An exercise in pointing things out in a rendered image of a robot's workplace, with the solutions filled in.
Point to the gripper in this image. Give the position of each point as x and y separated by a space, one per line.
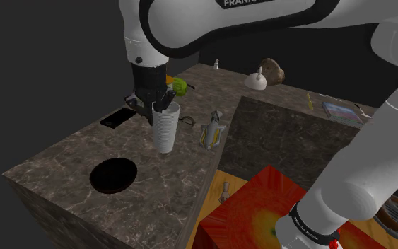
149 77

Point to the white ribbed cup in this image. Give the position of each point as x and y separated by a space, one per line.
166 132

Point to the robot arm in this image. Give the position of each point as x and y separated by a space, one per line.
174 24

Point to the orange fruit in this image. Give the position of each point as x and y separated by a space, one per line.
169 80

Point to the green round vegetable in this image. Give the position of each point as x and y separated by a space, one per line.
180 87

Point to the dark eyeglasses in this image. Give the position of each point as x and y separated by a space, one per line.
188 121

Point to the black phone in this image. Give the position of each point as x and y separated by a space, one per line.
117 118

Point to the grey and yellow toy figure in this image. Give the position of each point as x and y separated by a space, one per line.
212 132

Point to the small white bottle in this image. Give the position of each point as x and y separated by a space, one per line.
216 64

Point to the black round plate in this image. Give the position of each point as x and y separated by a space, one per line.
113 175

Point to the small tan hand figure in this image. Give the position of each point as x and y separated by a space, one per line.
224 195

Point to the brown rough lump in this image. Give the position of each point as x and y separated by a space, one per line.
273 71

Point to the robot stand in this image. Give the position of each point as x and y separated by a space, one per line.
243 210

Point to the yellow pencil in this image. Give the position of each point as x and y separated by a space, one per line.
309 101

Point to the book with purple cover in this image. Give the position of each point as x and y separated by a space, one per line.
342 113

